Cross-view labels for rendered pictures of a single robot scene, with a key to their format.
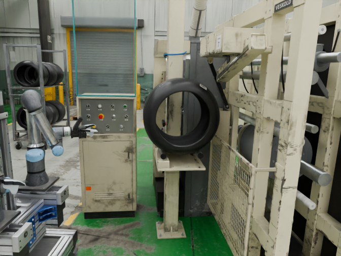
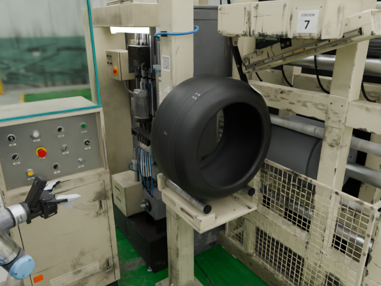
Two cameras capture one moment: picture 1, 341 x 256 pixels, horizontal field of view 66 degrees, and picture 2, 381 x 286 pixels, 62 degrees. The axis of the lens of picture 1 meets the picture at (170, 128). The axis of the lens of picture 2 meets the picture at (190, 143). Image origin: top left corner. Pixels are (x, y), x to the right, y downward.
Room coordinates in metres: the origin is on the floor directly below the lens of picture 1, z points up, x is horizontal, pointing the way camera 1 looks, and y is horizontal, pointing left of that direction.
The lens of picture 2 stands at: (0.79, 0.69, 1.69)
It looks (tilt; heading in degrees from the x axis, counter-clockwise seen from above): 21 degrees down; 332
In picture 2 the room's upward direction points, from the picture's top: straight up
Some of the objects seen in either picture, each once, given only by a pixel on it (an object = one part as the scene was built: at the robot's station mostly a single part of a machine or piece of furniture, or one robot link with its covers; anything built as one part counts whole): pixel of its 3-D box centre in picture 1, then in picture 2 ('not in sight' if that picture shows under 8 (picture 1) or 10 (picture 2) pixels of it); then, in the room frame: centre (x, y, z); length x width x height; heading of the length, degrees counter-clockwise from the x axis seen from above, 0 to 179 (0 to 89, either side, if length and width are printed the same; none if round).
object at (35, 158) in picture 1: (35, 159); not in sight; (1.76, 0.95, 0.88); 0.13 x 0.12 x 0.14; 24
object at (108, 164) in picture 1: (109, 154); (58, 208); (2.66, 0.64, 0.63); 0.56 x 0.41 x 1.27; 97
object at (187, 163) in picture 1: (178, 161); (208, 202); (2.05, -0.07, 0.80); 0.37 x 0.36 x 0.02; 97
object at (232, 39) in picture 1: (226, 45); (280, 20); (1.95, -0.38, 1.71); 0.61 x 0.25 x 0.15; 7
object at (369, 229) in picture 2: (225, 189); (280, 226); (1.86, -0.43, 0.65); 0.90 x 0.02 x 0.70; 7
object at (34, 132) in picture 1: (33, 127); not in sight; (1.88, 1.00, 1.09); 0.15 x 0.12 x 0.55; 24
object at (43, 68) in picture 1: (41, 96); not in sight; (5.35, 2.63, 0.96); 1.36 x 0.71 x 1.92; 178
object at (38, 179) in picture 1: (36, 175); not in sight; (1.75, 0.95, 0.77); 0.15 x 0.15 x 0.10
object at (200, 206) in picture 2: (161, 149); (186, 194); (2.02, 0.07, 0.90); 0.35 x 0.05 x 0.05; 7
